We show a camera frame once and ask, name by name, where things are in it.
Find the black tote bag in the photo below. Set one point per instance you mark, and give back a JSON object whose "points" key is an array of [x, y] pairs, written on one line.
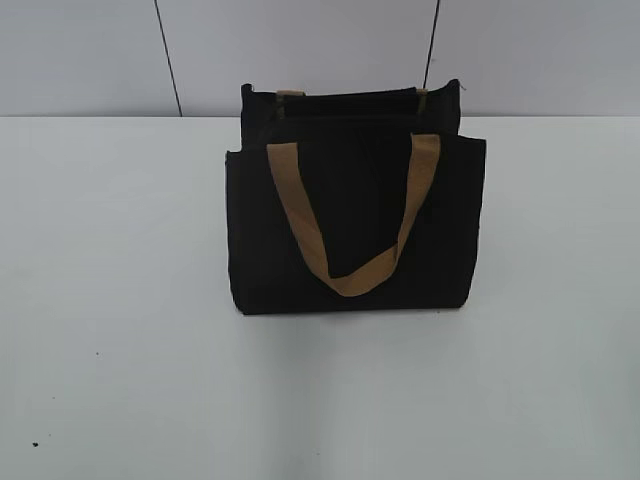
{"points": [[354, 170]]}

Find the tan front bag handle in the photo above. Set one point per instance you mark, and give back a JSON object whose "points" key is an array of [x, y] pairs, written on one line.
{"points": [[284, 167]]}

